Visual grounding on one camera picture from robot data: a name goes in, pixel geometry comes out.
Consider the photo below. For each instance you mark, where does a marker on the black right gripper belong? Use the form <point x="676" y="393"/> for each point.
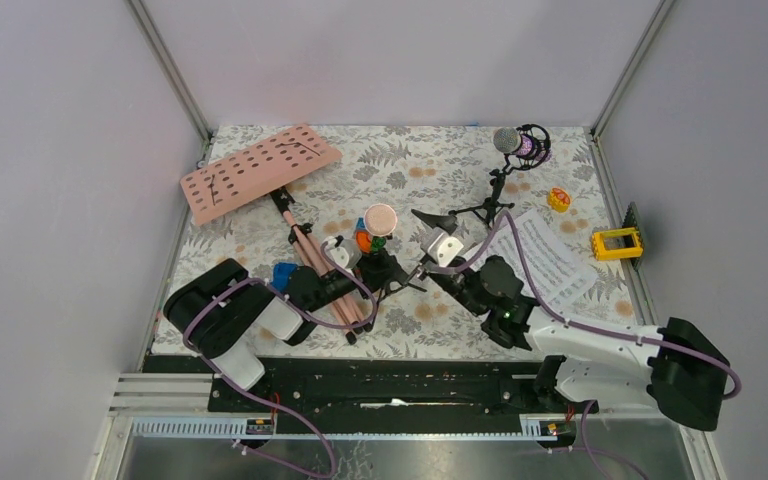
<point x="436" y="220"/>

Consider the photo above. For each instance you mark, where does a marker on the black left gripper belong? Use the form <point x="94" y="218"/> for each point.
<point x="373" y="271"/>

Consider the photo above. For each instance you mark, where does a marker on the small black tripod stand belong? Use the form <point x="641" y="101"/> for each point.
<point x="382" y="295"/>

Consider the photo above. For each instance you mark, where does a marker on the pink microphone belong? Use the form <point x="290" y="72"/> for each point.
<point x="380" y="220"/>

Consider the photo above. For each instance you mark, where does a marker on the sheet music page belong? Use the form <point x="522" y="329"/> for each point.
<point x="560" y="276"/>

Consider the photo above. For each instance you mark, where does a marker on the purple glitter microphone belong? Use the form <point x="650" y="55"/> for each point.
<point x="526" y="142"/>

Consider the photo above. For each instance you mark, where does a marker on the pink music stand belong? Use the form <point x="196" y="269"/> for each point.
<point x="233" y="215"/>

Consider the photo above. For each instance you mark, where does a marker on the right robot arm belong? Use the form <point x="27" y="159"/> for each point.
<point x="674" y="368"/>

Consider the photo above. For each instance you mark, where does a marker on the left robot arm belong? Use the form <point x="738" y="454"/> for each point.
<point x="214" y="311"/>

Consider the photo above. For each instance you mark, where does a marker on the green toy brick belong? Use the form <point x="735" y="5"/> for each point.
<point x="377" y="244"/>

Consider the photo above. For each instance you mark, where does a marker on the floral patterned table mat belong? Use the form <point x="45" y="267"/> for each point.
<point x="437" y="169"/>

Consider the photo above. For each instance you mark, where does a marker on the orange curved toy piece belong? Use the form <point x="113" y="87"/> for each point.
<point x="364" y="241"/>

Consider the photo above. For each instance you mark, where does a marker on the black microphone tripod stand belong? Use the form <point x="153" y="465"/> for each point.
<point x="488" y="209"/>

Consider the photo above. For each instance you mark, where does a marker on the blue toy car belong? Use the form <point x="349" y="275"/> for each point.
<point x="281" y="273"/>

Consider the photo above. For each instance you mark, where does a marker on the yellow flower toy block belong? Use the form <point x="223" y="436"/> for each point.
<point x="558" y="200"/>

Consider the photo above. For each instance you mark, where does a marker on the dark green baseplate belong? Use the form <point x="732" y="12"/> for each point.
<point x="631" y="220"/>

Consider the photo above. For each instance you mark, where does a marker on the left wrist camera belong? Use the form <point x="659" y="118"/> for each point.
<point x="342" y="252"/>

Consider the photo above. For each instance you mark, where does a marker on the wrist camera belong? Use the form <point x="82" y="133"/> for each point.
<point x="440" y="249"/>
<point x="342" y="252"/>

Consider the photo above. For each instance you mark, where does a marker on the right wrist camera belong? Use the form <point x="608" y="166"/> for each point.
<point x="440" y="249"/>

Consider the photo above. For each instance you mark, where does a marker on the yellow window frame brick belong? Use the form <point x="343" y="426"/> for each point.
<point x="610" y="245"/>

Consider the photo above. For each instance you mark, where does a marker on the grey slotted cable duct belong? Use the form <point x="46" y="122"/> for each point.
<point x="504" y="428"/>

